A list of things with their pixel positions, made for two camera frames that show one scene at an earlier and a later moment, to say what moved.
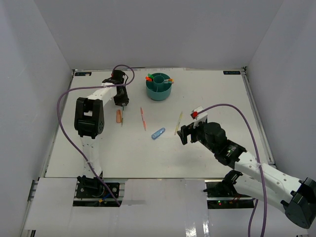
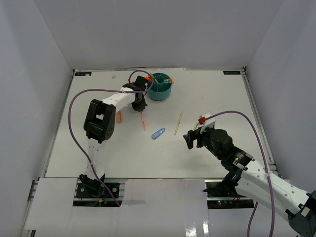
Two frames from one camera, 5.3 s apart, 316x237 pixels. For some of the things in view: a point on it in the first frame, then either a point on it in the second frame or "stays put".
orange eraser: x=119 y=116 stays put
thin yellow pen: x=178 y=122 stays put
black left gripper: x=125 y=99 → x=141 y=106
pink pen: x=143 y=122 stays put
